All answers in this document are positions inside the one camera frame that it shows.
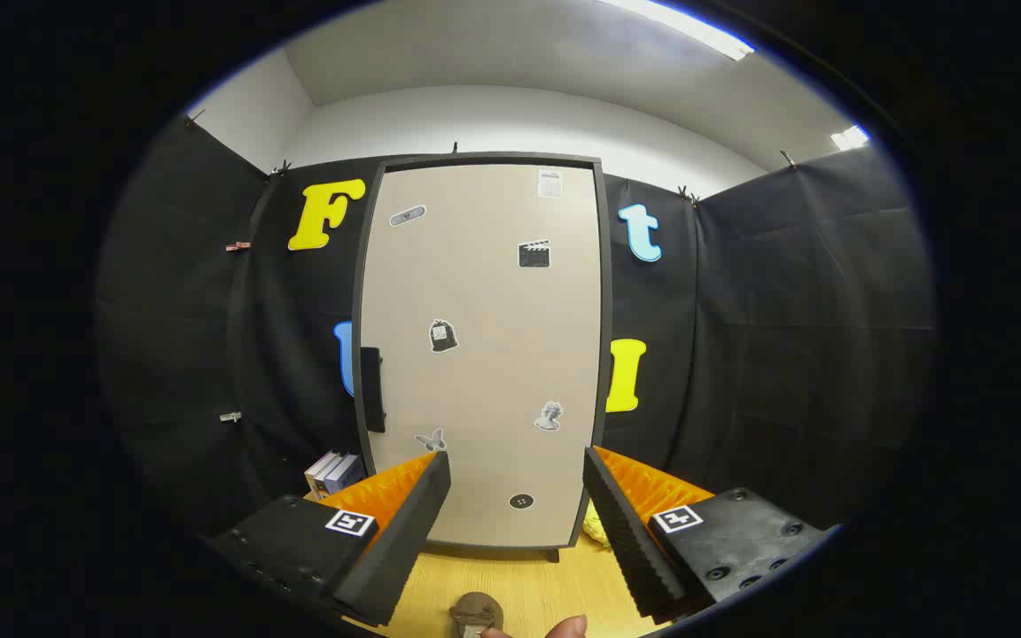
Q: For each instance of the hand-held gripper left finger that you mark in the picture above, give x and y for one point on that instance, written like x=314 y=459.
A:
x=404 y=540

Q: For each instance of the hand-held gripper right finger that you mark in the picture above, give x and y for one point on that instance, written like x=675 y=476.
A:
x=626 y=540

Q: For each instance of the brown fuzzy shoe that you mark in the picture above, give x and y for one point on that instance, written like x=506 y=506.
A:
x=475 y=610

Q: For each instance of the dark grey shoe cabinet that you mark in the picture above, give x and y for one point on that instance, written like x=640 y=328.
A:
x=605 y=310

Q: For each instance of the yellow pineapple plush toy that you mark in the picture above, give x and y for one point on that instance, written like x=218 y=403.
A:
x=596 y=527

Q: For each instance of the lavender cover book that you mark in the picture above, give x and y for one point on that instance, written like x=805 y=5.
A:
x=346 y=471

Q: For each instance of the white spine book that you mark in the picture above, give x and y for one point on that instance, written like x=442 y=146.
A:
x=320 y=470

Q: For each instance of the black backdrop cloth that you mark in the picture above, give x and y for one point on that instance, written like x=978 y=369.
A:
x=785 y=354

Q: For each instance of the ceiling light panel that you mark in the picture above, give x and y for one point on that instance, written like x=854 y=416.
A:
x=849 y=138
x=688 y=27

